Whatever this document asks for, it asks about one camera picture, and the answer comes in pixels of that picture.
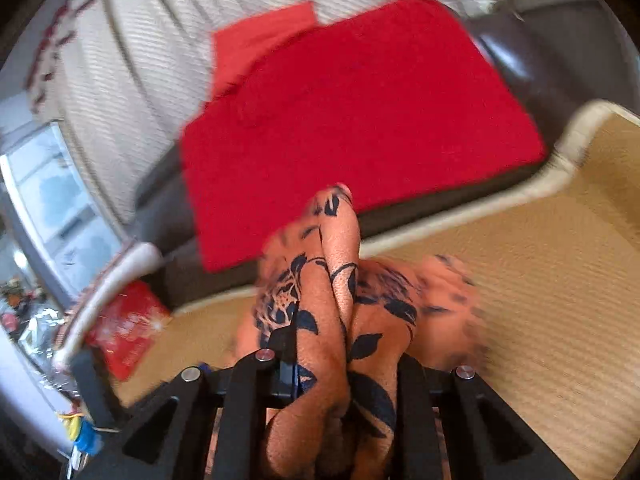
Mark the beige ribbed sofa cover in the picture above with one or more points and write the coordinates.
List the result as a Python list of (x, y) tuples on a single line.
[(150, 60)]

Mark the shiny foil packets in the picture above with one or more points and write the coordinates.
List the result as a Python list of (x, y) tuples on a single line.
[(35, 330)]

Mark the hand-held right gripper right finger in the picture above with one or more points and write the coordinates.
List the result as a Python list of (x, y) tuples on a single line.
[(415, 405)]

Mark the woven straw mat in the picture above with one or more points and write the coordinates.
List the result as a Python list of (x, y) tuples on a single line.
[(550, 285)]

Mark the window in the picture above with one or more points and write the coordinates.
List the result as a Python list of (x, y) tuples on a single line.
[(50, 195)]

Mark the light red cloth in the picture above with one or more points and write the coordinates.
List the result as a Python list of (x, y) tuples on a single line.
[(250, 45)]

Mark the orange floral garment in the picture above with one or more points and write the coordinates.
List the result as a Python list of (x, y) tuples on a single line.
[(325, 340)]

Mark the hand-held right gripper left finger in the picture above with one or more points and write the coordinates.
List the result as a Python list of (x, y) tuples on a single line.
[(290, 370)]

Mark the white padded cushion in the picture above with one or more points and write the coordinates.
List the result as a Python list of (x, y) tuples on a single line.
[(135, 260)]

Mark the red knitted cloth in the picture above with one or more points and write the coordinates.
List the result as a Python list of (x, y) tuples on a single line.
[(360, 125)]

